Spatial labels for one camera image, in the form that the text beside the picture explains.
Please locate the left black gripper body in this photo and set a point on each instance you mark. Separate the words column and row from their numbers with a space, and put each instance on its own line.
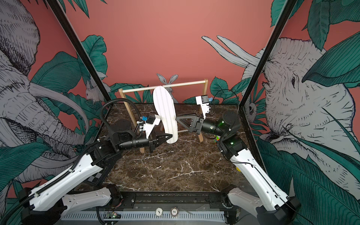
column 135, row 144

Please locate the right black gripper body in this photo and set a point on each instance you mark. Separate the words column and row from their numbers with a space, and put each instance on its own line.
column 213, row 129

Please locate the white striped fabric insole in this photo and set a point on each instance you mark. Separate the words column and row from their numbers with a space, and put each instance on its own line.
column 164, row 106

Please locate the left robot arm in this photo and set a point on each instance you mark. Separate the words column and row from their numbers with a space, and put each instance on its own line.
column 50, row 202

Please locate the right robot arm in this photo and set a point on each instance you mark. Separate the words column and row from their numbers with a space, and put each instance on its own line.
column 271, row 206

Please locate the checkerboard calibration plate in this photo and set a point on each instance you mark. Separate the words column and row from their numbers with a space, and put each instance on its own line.
column 96, row 179

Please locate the left round gauge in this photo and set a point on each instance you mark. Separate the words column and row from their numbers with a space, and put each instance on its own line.
column 159, row 212

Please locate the round gauge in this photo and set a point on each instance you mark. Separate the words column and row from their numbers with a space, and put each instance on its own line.
column 159, row 212
column 174, row 212

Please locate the right round gauge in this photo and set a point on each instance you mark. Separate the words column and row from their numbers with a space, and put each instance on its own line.
column 174, row 212

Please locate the small green circuit board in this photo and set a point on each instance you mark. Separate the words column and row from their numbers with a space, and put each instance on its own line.
column 113, row 215

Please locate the white perforated vent strip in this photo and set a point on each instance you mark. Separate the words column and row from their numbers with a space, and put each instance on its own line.
column 213, row 216

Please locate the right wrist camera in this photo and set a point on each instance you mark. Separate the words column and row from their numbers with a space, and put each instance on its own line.
column 204, row 102

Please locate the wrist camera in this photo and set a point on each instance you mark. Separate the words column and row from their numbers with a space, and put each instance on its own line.
column 147, row 124
column 204, row 102

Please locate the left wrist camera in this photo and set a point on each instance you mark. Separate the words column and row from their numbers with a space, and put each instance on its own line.
column 147, row 124

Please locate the wooden hanger rack frame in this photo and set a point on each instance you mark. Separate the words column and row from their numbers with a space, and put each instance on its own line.
column 205, row 82

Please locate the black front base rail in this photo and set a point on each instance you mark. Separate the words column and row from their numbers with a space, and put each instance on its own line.
column 128, row 199

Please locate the left black frame post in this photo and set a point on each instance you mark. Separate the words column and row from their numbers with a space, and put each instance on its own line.
column 60, row 15

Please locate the black frame post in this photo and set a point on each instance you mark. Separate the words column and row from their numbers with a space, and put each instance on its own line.
column 60, row 15
column 282, row 20

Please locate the right black frame post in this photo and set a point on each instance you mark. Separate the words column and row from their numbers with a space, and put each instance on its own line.
column 282, row 20

